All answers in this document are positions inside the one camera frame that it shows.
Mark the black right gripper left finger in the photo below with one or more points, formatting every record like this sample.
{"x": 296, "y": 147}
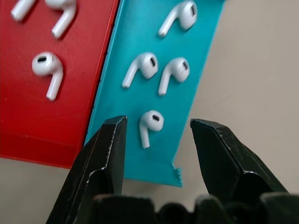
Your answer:
{"x": 98, "y": 163}

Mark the red plastic tray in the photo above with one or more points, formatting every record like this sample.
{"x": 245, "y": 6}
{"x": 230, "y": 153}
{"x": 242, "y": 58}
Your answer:
{"x": 77, "y": 98}

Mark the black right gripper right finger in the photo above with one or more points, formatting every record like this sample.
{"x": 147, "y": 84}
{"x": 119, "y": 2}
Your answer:
{"x": 224, "y": 161}

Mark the white earbud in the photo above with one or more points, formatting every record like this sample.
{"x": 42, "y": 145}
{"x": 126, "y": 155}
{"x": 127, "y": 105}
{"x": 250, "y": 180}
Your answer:
{"x": 20, "y": 9}
{"x": 150, "y": 122}
{"x": 184, "y": 16}
{"x": 46, "y": 66}
{"x": 176, "y": 70}
{"x": 63, "y": 16}
{"x": 146, "y": 65}

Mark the teal plastic tray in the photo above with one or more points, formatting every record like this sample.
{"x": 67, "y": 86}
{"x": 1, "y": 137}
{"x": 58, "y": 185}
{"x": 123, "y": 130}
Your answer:
{"x": 140, "y": 98}

